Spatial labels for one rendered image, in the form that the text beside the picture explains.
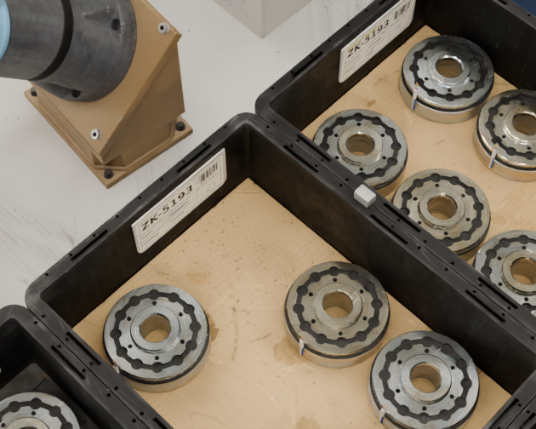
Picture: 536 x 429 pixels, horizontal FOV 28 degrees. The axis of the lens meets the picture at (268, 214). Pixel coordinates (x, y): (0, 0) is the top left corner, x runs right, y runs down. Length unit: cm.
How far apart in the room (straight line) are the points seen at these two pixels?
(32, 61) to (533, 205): 55
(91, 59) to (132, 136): 13
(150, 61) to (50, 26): 13
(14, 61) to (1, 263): 27
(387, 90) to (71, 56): 36
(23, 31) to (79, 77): 11
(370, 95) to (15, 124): 46
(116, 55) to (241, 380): 40
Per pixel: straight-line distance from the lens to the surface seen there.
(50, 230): 130
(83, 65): 120
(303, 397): 105
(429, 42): 124
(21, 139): 138
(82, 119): 127
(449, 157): 119
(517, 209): 117
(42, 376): 108
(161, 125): 130
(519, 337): 99
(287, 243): 112
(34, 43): 114
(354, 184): 104
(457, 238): 110
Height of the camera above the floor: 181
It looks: 59 degrees down
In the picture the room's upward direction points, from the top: straight up
